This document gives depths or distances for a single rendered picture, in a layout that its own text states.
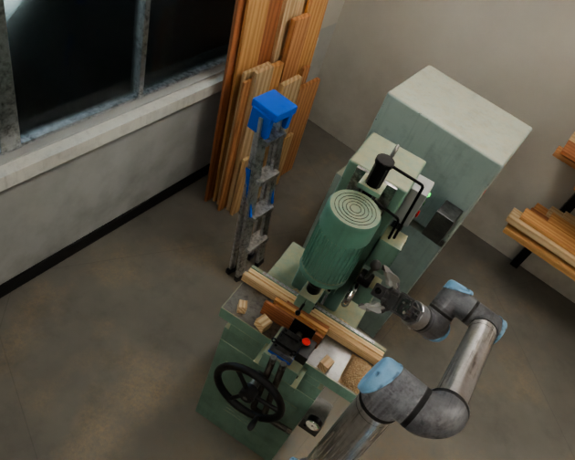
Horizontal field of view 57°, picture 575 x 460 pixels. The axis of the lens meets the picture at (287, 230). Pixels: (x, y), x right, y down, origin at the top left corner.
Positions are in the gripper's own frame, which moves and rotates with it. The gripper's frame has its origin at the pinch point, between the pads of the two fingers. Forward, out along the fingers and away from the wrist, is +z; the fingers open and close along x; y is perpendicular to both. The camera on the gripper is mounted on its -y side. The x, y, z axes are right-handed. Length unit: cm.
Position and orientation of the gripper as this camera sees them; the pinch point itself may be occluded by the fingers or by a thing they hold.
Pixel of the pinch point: (369, 284)
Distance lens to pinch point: 168.0
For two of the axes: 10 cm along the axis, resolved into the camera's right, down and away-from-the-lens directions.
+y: 4.7, 2.2, -8.5
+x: -5.3, 8.5, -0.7
